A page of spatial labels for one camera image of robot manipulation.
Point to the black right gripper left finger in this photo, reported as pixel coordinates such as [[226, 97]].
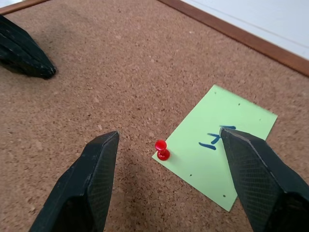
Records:
[[79, 193]]

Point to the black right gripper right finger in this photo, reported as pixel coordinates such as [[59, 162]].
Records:
[[263, 183]]

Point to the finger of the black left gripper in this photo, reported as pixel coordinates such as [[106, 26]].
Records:
[[17, 33], [19, 60]]

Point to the green paper note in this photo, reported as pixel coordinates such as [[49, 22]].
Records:
[[193, 169]]

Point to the red pushpin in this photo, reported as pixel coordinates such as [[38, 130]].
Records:
[[162, 151]]

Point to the cork board with wooden frame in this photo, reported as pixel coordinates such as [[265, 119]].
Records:
[[144, 72]]

